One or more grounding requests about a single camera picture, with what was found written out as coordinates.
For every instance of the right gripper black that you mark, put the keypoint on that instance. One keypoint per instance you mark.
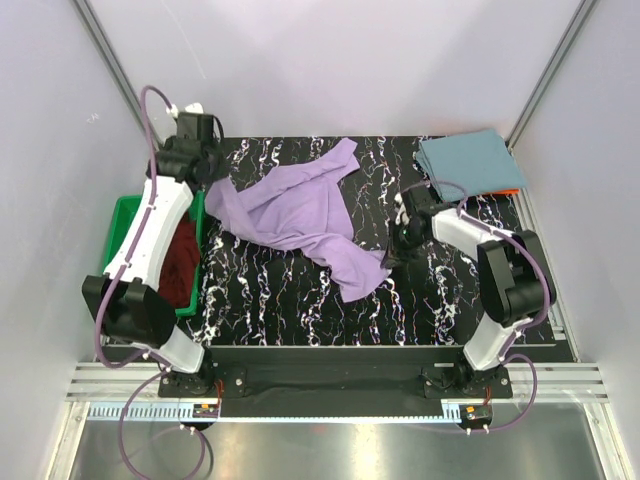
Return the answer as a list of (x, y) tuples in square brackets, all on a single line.
[(395, 254)]

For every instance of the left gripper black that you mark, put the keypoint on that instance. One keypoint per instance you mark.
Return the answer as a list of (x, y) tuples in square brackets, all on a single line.
[(221, 168)]

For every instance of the purple t shirt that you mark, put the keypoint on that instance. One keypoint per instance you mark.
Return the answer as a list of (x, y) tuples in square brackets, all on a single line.
[(300, 207)]

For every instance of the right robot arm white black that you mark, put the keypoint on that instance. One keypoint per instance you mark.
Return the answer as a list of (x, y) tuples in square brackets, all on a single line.
[(516, 286)]

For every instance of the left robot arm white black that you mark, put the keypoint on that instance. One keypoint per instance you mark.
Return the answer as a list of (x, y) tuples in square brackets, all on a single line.
[(124, 300)]

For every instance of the green plastic bin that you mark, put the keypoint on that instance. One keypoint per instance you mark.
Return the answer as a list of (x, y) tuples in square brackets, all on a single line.
[(124, 212)]

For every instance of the dark red t shirt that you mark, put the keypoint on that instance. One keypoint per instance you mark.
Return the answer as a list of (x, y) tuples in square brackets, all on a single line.
[(180, 264)]

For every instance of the folded blue-grey t shirt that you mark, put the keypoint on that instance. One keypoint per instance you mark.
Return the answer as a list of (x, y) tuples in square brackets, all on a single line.
[(469, 164)]

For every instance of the folded orange t shirt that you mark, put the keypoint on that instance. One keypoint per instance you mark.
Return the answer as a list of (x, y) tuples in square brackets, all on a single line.
[(505, 192)]

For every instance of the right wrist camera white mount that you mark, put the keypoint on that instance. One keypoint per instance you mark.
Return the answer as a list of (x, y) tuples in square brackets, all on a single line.
[(402, 217)]

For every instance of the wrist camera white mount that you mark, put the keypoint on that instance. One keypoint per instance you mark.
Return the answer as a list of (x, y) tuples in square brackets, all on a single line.
[(402, 217), (194, 108)]

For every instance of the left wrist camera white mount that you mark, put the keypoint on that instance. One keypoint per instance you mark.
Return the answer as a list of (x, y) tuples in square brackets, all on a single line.
[(194, 108)]

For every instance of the left aluminium frame post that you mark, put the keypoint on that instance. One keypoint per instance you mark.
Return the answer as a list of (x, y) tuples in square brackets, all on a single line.
[(93, 27)]

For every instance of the aluminium frame post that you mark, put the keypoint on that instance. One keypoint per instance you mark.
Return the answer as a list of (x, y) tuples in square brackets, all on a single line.
[(560, 53), (93, 27)]

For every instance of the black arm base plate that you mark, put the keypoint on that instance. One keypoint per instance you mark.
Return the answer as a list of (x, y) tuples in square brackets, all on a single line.
[(392, 377)]

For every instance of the white slotted cable duct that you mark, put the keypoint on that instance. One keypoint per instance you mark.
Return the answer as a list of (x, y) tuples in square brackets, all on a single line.
[(235, 411)]

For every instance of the right aluminium frame post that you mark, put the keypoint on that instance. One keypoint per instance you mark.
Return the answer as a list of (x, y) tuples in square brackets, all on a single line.
[(560, 53)]

